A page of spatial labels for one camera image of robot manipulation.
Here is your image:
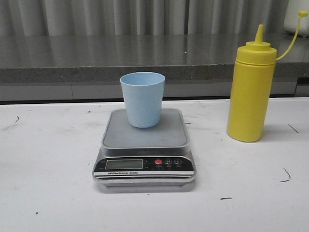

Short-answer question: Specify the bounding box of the light blue plastic cup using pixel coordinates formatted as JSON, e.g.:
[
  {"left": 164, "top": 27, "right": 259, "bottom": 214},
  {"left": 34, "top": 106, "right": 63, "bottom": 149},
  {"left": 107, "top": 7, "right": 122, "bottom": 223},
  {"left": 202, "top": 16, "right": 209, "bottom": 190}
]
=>
[{"left": 120, "top": 72, "right": 165, "bottom": 128}]

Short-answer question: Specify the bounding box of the yellow squeeze bottle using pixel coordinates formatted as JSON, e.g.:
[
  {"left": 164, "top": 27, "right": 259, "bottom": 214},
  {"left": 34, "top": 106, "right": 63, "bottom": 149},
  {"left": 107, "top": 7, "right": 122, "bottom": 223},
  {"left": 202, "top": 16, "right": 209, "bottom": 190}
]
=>
[{"left": 226, "top": 11, "right": 309, "bottom": 142}]

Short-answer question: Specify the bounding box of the silver electronic kitchen scale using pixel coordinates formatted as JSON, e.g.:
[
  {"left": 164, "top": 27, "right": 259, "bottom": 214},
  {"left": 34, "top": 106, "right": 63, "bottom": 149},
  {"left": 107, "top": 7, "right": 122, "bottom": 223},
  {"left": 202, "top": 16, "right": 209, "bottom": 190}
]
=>
[{"left": 92, "top": 108, "right": 197, "bottom": 193}]

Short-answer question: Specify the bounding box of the grey stone counter ledge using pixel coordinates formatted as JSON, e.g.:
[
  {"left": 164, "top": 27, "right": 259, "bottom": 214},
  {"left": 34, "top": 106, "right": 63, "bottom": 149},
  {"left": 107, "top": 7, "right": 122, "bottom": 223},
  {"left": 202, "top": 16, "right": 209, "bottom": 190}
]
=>
[{"left": 0, "top": 33, "right": 309, "bottom": 101}]

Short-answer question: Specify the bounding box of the white container in background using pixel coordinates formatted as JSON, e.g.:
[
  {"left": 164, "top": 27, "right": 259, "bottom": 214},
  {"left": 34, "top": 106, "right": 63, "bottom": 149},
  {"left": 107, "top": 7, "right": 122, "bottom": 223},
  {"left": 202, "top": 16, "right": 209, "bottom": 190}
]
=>
[{"left": 283, "top": 0, "right": 309, "bottom": 37}]

